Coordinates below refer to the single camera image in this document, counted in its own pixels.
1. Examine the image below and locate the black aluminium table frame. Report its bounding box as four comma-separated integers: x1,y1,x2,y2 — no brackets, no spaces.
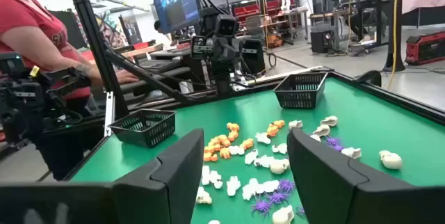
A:
62,0,445,182

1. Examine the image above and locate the black office chair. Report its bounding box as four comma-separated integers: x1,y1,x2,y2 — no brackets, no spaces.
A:
245,15,266,39

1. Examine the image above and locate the white frame bracket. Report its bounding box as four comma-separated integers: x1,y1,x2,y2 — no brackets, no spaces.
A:
104,91,115,137

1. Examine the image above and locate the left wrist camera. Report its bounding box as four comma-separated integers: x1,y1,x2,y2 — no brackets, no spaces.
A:
215,14,239,38

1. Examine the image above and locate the black plastic mesh basket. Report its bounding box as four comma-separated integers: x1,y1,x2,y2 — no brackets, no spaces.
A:
273,72,328,110
108,108,177,148

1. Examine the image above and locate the black workbench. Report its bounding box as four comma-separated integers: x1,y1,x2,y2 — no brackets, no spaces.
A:
342,0,406,72

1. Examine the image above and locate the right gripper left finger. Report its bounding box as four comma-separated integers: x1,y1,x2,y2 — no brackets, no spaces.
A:
0,129,205,224

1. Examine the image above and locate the yellow cable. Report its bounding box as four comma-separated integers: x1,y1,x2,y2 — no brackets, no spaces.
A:
387,0,401,91

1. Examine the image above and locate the red bin storage shelf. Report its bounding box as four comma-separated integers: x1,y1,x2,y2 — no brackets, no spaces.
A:
231,0,300,23

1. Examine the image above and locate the red tool case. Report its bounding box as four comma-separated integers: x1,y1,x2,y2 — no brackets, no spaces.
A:
405,31,445,66

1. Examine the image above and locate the person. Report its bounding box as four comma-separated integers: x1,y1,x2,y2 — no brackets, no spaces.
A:
152,19,175,47
0,0,140,102

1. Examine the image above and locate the small purple spider toy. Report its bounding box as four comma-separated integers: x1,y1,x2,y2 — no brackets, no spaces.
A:
325,136,346,152
250,199,273,217
277,178,296,194
266,191,290,206

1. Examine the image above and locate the black clamp mount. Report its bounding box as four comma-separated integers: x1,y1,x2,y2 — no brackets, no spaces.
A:
356,70,382,88

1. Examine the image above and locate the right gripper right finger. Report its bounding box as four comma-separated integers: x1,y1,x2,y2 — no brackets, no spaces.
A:
286,128,445,224

